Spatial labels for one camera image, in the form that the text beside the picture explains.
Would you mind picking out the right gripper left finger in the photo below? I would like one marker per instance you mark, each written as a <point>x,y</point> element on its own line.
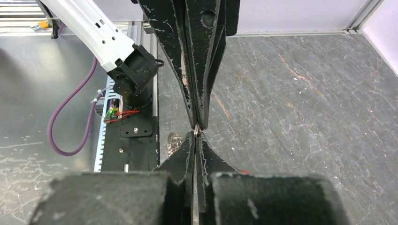
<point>178,204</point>

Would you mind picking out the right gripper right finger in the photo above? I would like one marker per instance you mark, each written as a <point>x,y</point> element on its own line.
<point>207,163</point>

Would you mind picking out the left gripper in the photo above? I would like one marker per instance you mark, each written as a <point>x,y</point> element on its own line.
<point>194,60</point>

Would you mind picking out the red key tag with keyring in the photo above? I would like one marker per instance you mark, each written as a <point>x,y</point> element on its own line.
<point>174,142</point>

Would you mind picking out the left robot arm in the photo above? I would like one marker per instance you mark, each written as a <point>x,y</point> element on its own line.
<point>130,65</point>

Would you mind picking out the white slotted cable duct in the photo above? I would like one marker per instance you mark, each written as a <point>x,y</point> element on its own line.
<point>109,94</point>

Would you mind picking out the aluminium frame rail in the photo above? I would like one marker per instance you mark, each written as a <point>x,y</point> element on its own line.
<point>255,16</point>

